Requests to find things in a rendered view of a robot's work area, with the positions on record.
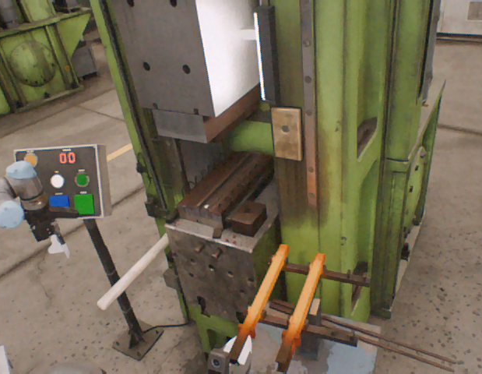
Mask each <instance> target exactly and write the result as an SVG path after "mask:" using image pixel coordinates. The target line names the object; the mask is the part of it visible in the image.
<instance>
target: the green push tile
mask: <svg viewBox="0 0 482 374"><path fill-rule="evenodd" d="M74 202H75V208H76V209H77V210H78V212H79V214H94V213H95V208H94V199H93V194H81V195H74Z"/></svg>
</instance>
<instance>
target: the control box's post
mask: <svg viewBox="0 0 482 374"><path fill-rule="evenodd" d="M82 220H83V223H85V226H86V228H87V230H88V232H89V234H90V237H91V239H92V242H93V244H94V247H95V249H96V251H97V255H98V256H99V259H100V261H101V264H102V266H103V268H104V271H105V272H106V273H112V272H113V271H114V270H115V268H114V264H113V263H112V260H111V257H110V256H109V255H108V251H107V248H106V246H105V244H104V240H103V239H102V236H101V234H100V231H99V229H98V226H97V222H96V220H95V218H83V219H82ZM107 278H108V280H109V282H110V285H111V286H112V287H114V286H115V285H116V284H117V282H118V281H119V277H118V274H117V272H116V271H115V272H114V273H113V274H112V275H107ZM117 300H118V303H119V305H120V307H121V310H124V312H127V310H128V309H129V308H130V305H129V303H128V299H127V298H126V295H125V293H124V292H122V293H121V294H120V295H119V296H118V297H117ZM123 315H124V317H125V320H126V322H127V324H128V327H129V329H130V331H132V332H133V333H134V335H135V338H136V341H137V342H138V341H140V340H139V337H138V336H137V334H136V330H139V331H140V328H139V327H138V325H137V323H136V321H135V318H134V316H133V314H132V310H131V309H130V310H129V312H128V313H127V314H124V313H123ZM140 332H141V331H140Z"/></svg>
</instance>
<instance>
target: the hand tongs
mask: <svg viewBox="0 0 482 374"><path fill-rule="evenodd" d="M269 308H271V309H275V310H278V311H281V312H284V314H287V315H289V316H291V314H292V312H293V314H294V310H295V308H296V307H295V304H292V303H289V302H285V301H283V300H280V299H278V298H273V300H272V302H270V304H269ZM321 319H325V320H328V321H331V322H334V323H337V324H339V325H342V326H346V327H349V328H351V329H354V330H359V331H360V332H363V333H367V334H370V335H372V336H373V337H377V338H379V339H382V340H386V341H388V342H391V343H394V344H398V345H400V346H403V347H405V348H409V349H412V350H415V351H419V352H421V353H424V354H426V355H430V356H433V357H435V358H437V359H440V360H442V361H444V362H449V363H452V364H454V365H455V364H456V361H455V360H452V359H450V358H445V356H442V355H438V354H436V353H434V352H431V351H427V350H424V349H421V348H417V347H414V346H412V345H409V344H406V343H403V342H400V341H397V340H393V339H391V338H388V337H384V336H383V335H381V334H378V333H374V332H372V331H370V330H366V329H363V328H360V327H358V326H353V325H350V324H348V323H344V322H341V321H339V320H336V319H333V318H329V317H327V316H322V315H321ZM321 326H324V327H327V328H329V329H332V326H331V325H329V324H326V323H322V322H321ZM336 331H339V332H343V333H348V334H350V332H349V331H346V330H342V329H340V328H338V327H337V328H336ZM354 335H357V336H359V340H362V341H365V342H368V343H370V344H373V345H376V346H379V347H382V348H385V349H388V350H390V351H394V352H396V353H399V354H401V355H405V356H408V357H411V358H414V359H415V360H418V361H419V362H423V363H427V364H429V365H433V366H435V367H438V368H440V369H444V370H446V371H450V372H455V369H453V368H450V367H447V366H444V365H441V364H438V363H436V362H432V361H429V360H427V359H424V358H422V357H420V356H417V355H413V354H411V353H409V352H406V351H401V350H399V349H397V348H393V347H390V346H388V345H385V344H382V343H379V342H376V341H373V340H369V339H367V338H365V337H363V336H361V335H358V334H354Z"/></svg>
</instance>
